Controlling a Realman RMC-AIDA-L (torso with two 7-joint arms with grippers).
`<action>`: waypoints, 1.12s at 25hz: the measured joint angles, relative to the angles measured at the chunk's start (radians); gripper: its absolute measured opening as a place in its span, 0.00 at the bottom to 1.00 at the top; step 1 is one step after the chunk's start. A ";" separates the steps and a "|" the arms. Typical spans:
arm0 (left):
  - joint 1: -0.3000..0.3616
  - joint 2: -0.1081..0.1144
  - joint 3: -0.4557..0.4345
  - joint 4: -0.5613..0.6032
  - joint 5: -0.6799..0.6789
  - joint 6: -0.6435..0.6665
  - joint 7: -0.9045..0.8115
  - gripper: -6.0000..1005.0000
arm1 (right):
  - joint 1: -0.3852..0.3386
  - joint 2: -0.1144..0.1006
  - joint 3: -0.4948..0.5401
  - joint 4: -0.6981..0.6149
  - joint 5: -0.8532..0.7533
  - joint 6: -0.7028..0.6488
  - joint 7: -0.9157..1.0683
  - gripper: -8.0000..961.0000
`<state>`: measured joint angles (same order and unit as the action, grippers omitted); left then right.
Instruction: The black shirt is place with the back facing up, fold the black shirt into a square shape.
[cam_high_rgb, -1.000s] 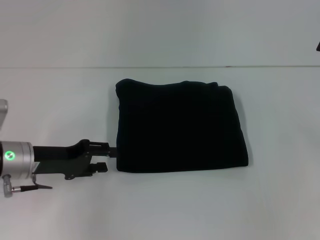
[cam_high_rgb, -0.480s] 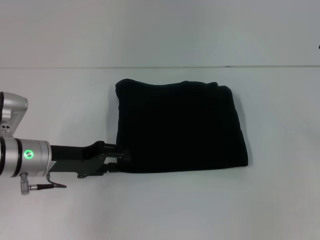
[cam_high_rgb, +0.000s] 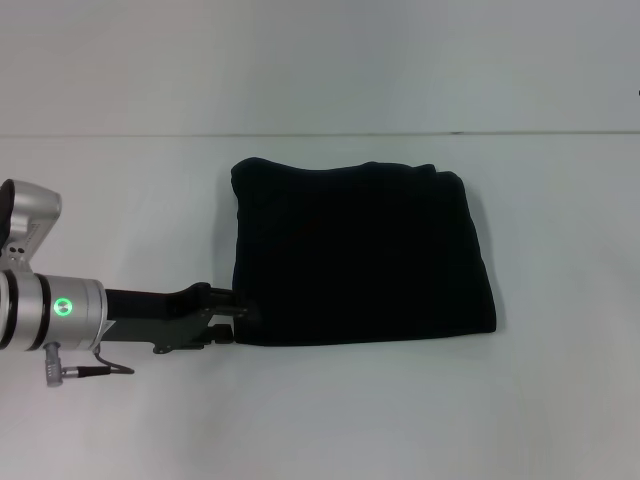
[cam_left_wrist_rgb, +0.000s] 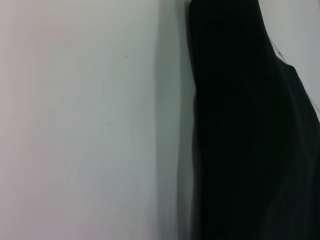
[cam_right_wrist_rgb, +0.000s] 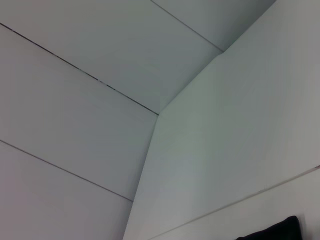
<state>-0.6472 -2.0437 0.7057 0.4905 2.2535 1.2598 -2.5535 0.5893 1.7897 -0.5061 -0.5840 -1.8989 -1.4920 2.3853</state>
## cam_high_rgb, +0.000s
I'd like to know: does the left arm cable with plug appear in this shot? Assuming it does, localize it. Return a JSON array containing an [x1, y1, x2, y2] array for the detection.
[[42, 341, 136, 389]]

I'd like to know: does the black shirt with FREE print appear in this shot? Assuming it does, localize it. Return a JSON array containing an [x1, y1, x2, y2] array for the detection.
[[229, 156, 499, 348]]

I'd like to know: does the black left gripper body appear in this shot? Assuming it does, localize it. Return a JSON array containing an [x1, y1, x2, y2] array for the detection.
[[102, 281, 217, 356]]

